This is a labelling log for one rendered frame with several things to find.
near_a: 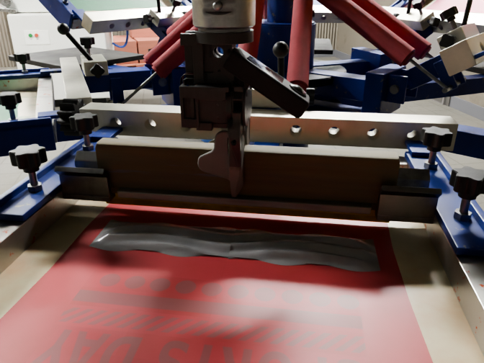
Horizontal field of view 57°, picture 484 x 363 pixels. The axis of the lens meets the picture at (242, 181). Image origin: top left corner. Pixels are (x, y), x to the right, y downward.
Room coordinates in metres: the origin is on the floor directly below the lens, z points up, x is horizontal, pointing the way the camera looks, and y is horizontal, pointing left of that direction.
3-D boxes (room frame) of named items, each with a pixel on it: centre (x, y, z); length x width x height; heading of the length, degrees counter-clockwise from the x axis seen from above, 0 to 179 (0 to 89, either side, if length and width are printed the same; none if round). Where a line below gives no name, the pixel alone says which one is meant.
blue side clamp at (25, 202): (0.63, 0.27, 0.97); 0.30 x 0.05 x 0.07; 172
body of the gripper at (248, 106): (0.57, 0.03, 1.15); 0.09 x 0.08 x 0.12; 82
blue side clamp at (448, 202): (0.55, -0.28, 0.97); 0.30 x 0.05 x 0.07; 172
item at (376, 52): (1.40, -0.12, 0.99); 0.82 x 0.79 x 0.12; 172
